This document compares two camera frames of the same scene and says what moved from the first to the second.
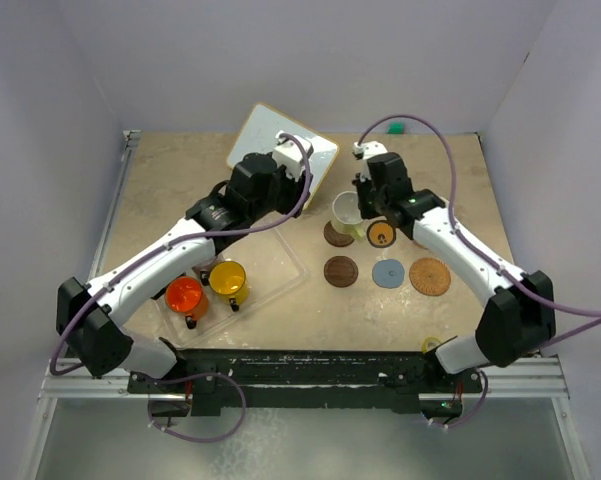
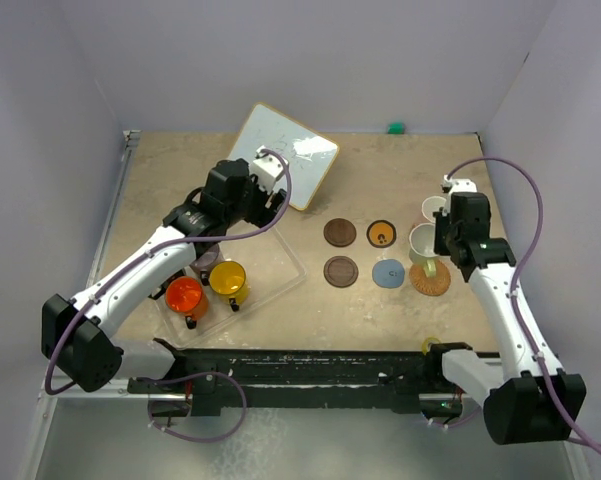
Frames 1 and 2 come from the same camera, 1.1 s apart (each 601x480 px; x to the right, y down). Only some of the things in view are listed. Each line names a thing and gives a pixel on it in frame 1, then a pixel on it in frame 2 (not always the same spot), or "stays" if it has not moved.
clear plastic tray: [271, 267] stays
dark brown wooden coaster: [335, 238] stays
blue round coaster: [388, 273] stays
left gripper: [295, 190] -> [262, 215]
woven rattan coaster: [430, 276] stays
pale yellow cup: [346, 214] -> [421, 242]
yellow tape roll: [429, 344] stays
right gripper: [366, 210] -> [442, 217]
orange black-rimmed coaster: [381, 234] stays
